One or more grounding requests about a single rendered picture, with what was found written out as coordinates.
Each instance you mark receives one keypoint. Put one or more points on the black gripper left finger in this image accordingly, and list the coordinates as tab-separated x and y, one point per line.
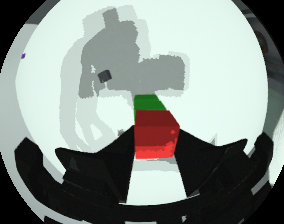
112	164

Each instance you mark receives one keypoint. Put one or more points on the red block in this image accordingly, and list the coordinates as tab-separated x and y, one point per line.
156	132

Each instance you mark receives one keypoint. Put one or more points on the green block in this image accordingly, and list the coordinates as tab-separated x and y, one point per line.
148	104
145	97

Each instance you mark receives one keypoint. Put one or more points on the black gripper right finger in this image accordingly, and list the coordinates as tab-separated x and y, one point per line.
197	160

